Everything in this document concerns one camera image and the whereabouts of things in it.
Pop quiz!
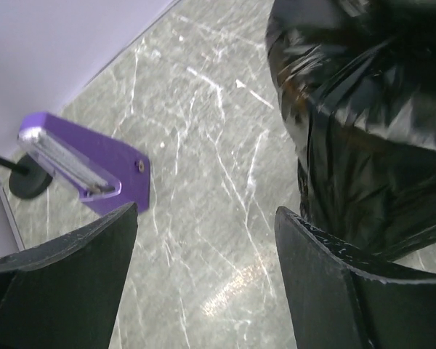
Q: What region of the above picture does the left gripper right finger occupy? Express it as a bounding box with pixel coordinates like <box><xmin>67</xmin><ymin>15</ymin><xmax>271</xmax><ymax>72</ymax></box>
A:
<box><xmin>274</xmin><ymin>206</ymin><xmax>436</xmax><ymax>349</ymax></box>

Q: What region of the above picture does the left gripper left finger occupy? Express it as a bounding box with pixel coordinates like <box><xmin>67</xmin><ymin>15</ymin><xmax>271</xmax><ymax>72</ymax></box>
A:
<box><xmin>0</xmin><ymin>203</ymin><xmax>138</xmax><ymax>348</ymax></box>

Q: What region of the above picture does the black trash bag roll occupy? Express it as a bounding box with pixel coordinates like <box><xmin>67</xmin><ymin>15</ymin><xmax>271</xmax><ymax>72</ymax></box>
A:
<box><xmin>265</xmin><ymin>0</ymin><xmax>436</xmax><ymax>260</ymax></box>

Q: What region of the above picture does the black microphone stand left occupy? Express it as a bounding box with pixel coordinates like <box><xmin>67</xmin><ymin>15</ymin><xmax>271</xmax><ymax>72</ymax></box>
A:
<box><xmin>0</xmin><ymin>154</ymin><xmax>53</xmax><ymax>200</ymax></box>

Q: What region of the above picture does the purple metronome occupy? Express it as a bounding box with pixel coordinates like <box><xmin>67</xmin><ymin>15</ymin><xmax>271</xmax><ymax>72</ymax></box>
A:
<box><xmin>17</xmin><ymin>112</ymin><xmax>150</xmax><ymax>215</ymax></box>

